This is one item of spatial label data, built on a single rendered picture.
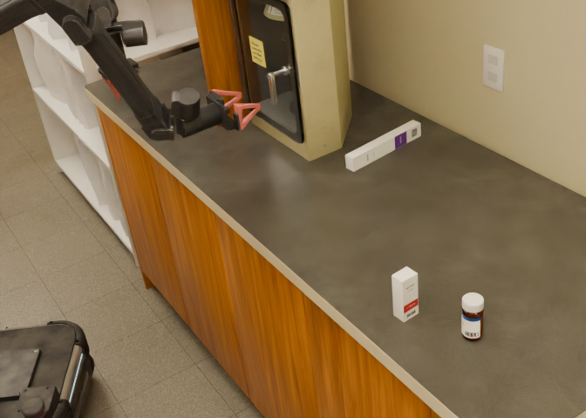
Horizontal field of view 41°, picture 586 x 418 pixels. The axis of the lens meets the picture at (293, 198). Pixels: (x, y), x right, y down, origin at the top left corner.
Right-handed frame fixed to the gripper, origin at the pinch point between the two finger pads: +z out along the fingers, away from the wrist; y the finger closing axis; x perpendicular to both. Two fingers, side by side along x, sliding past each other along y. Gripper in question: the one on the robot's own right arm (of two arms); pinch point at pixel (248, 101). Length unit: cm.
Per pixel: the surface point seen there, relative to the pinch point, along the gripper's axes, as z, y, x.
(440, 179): 34, -35, 22
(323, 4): 23.1, -4.4, -20.1
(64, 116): -10, 175, 65
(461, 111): 57, -18, 18
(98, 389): -53, 53, 115
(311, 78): 17.3, -4.4, -1.9
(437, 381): -13, -88, 22
